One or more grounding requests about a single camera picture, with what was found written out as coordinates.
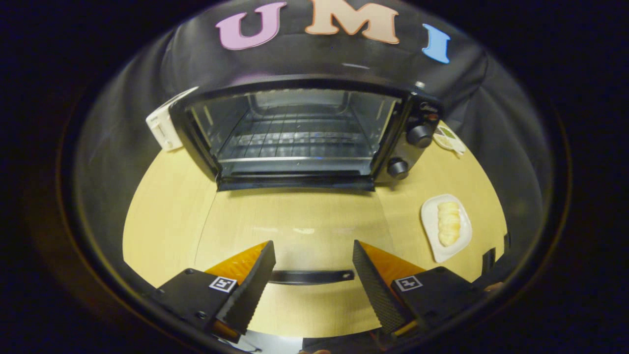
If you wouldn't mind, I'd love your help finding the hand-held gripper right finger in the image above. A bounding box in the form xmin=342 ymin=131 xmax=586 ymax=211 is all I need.
xmin=352 ymin=240 xmax=488 ymax=340

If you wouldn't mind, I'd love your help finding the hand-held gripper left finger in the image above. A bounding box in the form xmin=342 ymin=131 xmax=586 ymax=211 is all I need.
xmin=146 ymin=240 xmax=277 ymax=344

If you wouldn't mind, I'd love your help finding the white plate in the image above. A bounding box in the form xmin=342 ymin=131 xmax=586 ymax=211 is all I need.
xmin=421 ymin=194 xmax=473 ymax=264

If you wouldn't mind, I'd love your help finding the pale ridged bread roll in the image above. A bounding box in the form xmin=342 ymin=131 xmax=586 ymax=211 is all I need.
xmin=437 ymin=201 xmax=462 ymax=247

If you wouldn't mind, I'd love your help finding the small white toaster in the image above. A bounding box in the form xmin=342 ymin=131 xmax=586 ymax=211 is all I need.
xmin=146 ymin=87 xmax=199 ymax=151

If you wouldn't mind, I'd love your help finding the green and white packet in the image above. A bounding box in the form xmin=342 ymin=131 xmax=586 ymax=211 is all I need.
xmin=432 ymin=123 xmax=466 ymax=156

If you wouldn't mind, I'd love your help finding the black toaster oven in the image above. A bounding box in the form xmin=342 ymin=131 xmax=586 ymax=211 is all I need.
xmin=170 ymin=74 xmax=443 ymax=286

